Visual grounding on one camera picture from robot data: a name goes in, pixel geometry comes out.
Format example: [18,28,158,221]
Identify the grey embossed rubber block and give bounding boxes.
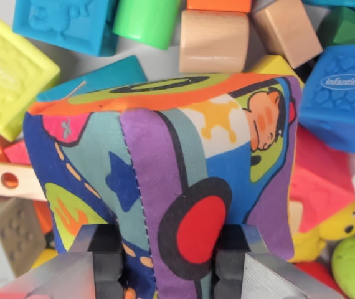
[0,196,47,290]

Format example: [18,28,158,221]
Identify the wooden half-round block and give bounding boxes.
[178,9,250,75]

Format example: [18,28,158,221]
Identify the wooden block with red dot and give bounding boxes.
[288,201,305,236]

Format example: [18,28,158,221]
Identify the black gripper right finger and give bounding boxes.
[213,223,347,299]

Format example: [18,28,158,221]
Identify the teal and green sponge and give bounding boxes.
[35,55,149,103]

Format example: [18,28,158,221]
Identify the thin orange block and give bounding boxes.
[186,0,253,14]

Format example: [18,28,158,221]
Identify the yellow-green embossed rubber block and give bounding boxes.
[0,14,62,143]

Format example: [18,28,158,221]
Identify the colourful fabric number cube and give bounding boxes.
[22,73,301,299]

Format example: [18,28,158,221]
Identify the wooden rectangular block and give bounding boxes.
[251,0,324,69]

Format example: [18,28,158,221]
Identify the teal foam block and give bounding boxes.
[301,0,355,9]

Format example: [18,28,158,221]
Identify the dark green wooden block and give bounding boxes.
[316,6,355,48]

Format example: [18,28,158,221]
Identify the wooden strip with holes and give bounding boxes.
[0,160,48,202]

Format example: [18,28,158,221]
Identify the small orange toy piece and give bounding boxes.
[32,201,54,236]

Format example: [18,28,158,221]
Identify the teal embossed rubber block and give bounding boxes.
[11,0,119,57]

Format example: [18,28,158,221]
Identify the red triangular block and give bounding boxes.
[3,139,32,166]

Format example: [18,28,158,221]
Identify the yellow studded plastic brick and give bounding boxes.
[29,247,59,271]

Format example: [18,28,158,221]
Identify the yellow wooden block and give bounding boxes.
[245,54,305,91]

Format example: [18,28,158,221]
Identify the green plastic cup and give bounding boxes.
[111,0,182,51]

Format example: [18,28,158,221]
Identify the blue embossed rubber block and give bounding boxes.
[298,42,355,158]

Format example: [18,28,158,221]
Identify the large red foam block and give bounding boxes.
[294,260,346,295]

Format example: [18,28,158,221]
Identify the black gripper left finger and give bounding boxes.
[0,223,126,299]

